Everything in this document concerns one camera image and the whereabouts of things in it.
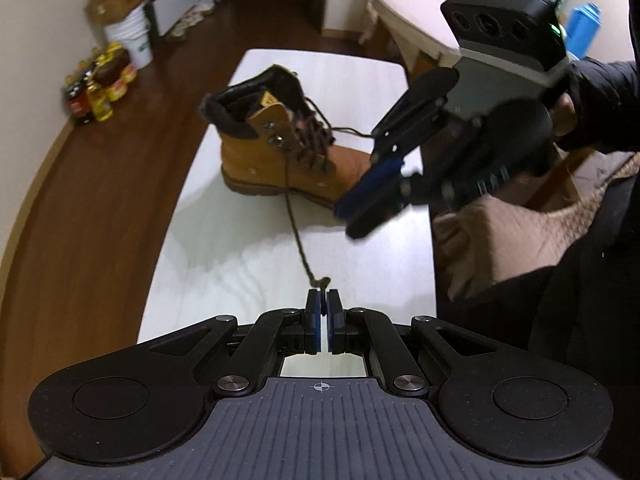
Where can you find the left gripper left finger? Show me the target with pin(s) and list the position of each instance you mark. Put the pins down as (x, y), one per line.
(259, 351)

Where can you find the white dining table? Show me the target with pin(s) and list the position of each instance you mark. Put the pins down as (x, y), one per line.
(419, 30)

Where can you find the white plastic bucket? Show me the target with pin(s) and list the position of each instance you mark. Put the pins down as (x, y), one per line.
(133, 32)

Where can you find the person's right hand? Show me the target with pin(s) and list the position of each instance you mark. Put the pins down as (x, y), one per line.
(565, 124)

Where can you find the tan leather boot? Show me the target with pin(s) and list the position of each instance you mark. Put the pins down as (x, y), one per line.
(273, 142)

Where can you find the blue thermos jug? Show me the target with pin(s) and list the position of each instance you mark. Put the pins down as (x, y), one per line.
(581, 28)

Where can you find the person's right forearm sleeve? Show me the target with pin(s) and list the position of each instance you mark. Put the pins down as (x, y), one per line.
(606, 104)

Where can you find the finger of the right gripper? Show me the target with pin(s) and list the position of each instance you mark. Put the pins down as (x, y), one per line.
(379, 183)
(380, 210)

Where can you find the dark brown shoelace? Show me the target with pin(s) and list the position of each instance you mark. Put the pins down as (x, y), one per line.
(292, 197)

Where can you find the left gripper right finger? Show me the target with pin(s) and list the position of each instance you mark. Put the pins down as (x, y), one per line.
(373, 337)

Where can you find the cooking oil bottles cluster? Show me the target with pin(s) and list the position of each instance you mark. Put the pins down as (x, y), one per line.
(99, 81)

